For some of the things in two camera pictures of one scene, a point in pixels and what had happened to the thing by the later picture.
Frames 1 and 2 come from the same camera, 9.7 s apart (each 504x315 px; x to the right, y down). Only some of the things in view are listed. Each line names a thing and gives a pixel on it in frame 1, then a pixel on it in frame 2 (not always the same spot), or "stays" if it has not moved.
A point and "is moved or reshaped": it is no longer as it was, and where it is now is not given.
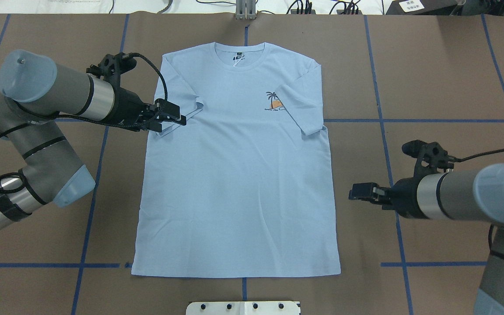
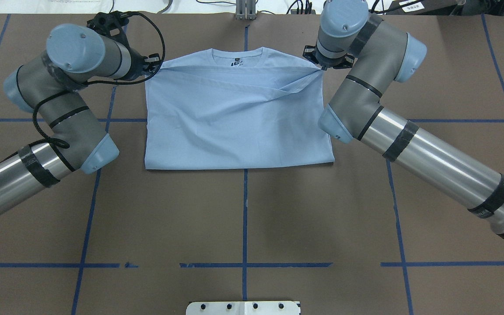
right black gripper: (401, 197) to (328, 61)
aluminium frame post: (245, 9) stays
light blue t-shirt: (245, 188) is moved or reshaped
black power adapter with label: (421, 7) stays
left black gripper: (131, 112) to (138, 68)
